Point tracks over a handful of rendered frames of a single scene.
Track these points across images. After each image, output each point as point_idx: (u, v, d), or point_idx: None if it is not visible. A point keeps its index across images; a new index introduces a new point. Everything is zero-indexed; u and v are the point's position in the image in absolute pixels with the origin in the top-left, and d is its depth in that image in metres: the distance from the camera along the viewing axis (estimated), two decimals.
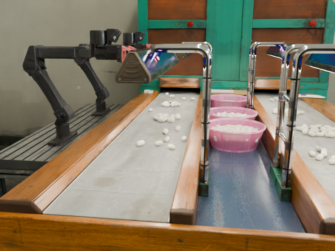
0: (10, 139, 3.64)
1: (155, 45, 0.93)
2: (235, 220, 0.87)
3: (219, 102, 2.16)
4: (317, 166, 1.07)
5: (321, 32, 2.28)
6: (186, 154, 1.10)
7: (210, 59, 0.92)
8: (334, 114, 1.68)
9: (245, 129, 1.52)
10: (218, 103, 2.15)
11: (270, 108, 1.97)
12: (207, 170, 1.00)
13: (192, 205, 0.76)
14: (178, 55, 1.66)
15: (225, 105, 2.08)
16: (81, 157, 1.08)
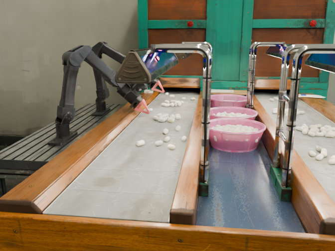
0: (10, 139, 3.64)
1: (155, 45, 0.93)
2: (235, 220, 0.87)
3: (219, 102, 2.16)
4: (317, 166, 1.07)
5: (321, 32, 2.28)
6: (186, 154, 1.10)
7: (210, 59, 0.92)
8: (334, 114, 1.68)
9: (245, 129, 1.52)
10: (218, 103, 2.15)
11: (270, 108, 1.97)
12: (207, 170, 1.00)
13: (192, 205, 0.76)
14: (178, 55, 1.66)
15: (225, 105, 2.08)
16: (81, 157, 1.08)
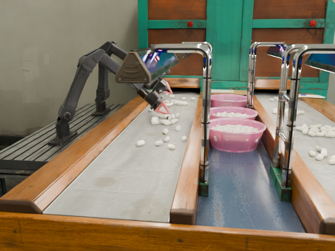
0: (10, 139, 3.64)
1: (155, 45, 0.93)
2: (235, 220, 0.87)
3: (219, 102, 2.16)
4: (317, 166, 1.07)
5: (321, 32, 2.28)
6: (186, 154, 1.10)
7: (210, 59, 0.92)
8: (334, 114, 1.68)
9: (245, 129, 1.52)
10: (218, 103, 2.15)
11: (270, 108, 1.97)
12: (207, 170, 1.00)
13: (192, 205, 0.76)
14: (178, 55, 1.66)
15: (225, 105, 2.08)
16: (81, 157, 1.08)
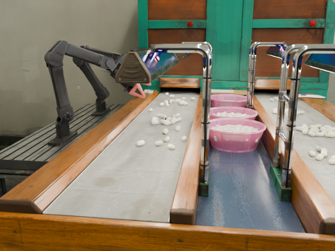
0: (10, 139, 3.64)
1: (155, 45, 0.93)
2: (235, 220, 0.87)
3: (219, 102, 2.16)
4: (317, 166, 1.07)
5: (321, 32, 2.28)
6: (186, 154, 1.10)
7: (210, 59, 0.92)
8: (334, 114, 1.68)
9: (245, 129, 1.52)
10: (218, 103, 2.15)
11: (270, 108, 1.97)
12: (207, 170, 1.00)
13: (192, 205, 0.76)
14: (178, 55, 1.66)
15: (225, 105, 2.08)
16: (81, 157, 1.08)
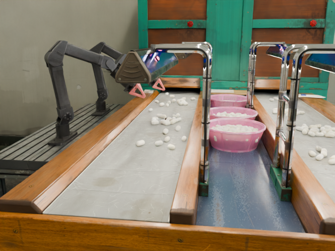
0: (10, 139, 3.64)
1: (155, 45, 0.93)
2: (235, 220, 0.87)
3: (219, 102, 2.16)
4: (317, 166, 1.07)
5: (321, 32, 2.28)
6: (186, 154, 1.10)
7: (210, 59, 0.92)
8: (334, 114, 1.68)
9: (245, 129, 1.52)
10: (218, 103, 2.15)
11: (270, 108, 1.97)
12: (207, 170, 1.00)
13: (192, 205, 0.76)
14: (178, 55, 1.66)
15: (225, 105, 2.08)
16: (81, 157, 1.08)
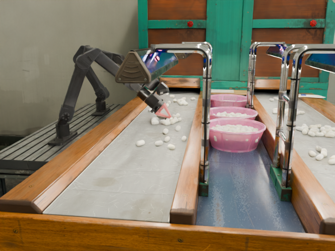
0: (10, 139, 3.64)
1: (155, 45, 0.93)
2: (235, 220, 0.87)
3: (219, 102, 2.16)
4: (317, 166, 1.07)
5: (321, 32, 2.28)
6: (186, 154, 1.10)
7: (210, 59, 0.92)
8: (334, 114, 1.68)
9: (245, 129, 1.52)
10: (218, 103, 2.15)
11: (270, 108, 1.97)
12: (207, 170, 1.00)
13: (192, 205, 0.76)
14: (178, 55, 1.66)
15: (225, 105, 2.08)
16: (81, 157, 1.08)
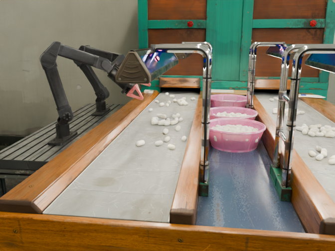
0: (10, 139, 3.64)
1: (155, 45, 0.93)
2: (235, 220, 0.87)
3: (219, 102, 2.16)
4: (317, 166, 1.07)
5: (321, 32, 2.28)
6: (186, 154, 1.10)
7: (210, 59, 0.92)
8: (334, 114, 1.68)
9: (245, 129, 1.52)
10: (218, 103, 2.15)
11: (270, 108, 1.97)
12: (207, 170, 1.00)
13: (192, 205, 0.76)
14: (178, 55, 1.66)
15: (225, 105, 2.08)
16: (81, 157, 1.08)
